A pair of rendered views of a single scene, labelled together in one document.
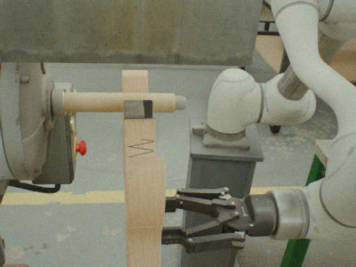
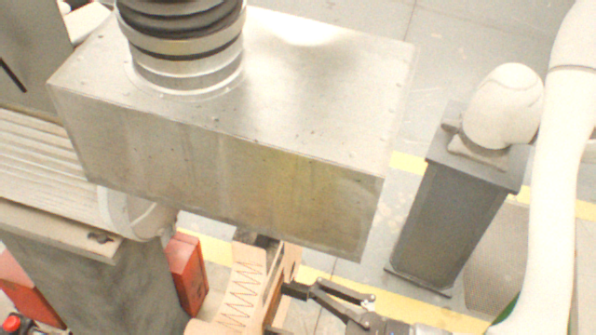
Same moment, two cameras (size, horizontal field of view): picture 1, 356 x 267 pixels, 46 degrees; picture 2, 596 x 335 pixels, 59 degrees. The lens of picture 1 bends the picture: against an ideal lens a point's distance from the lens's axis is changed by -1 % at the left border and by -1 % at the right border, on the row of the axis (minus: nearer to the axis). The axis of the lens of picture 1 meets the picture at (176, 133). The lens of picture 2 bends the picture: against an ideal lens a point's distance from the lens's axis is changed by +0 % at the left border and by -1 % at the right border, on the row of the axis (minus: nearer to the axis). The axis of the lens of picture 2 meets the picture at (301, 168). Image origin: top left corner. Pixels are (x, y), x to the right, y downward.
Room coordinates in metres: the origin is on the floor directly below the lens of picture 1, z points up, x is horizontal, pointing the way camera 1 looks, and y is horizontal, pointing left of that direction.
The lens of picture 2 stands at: (0.24, -0.13, 1.85)
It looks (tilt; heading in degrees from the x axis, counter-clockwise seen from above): 52 degrees down; 23
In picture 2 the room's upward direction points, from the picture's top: 5 degrees clockwise
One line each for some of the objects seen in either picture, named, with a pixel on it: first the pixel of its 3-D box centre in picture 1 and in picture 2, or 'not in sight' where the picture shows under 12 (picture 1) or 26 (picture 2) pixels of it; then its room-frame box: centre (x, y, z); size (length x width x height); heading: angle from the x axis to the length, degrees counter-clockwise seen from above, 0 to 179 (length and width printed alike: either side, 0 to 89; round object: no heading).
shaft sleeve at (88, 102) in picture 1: (120, 102); not in sight; (0.62, 0.10, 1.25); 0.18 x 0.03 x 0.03; 100
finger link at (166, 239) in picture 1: (177, 242); not in sight; (0.49, -0.02, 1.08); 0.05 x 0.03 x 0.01; 101
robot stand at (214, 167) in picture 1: (213, 202); (450, 207); (1.43, -0.19, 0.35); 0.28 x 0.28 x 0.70; 2
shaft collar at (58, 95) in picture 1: (59, 102); not in sight; (0.61, 0.20, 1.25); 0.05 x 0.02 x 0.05; 10
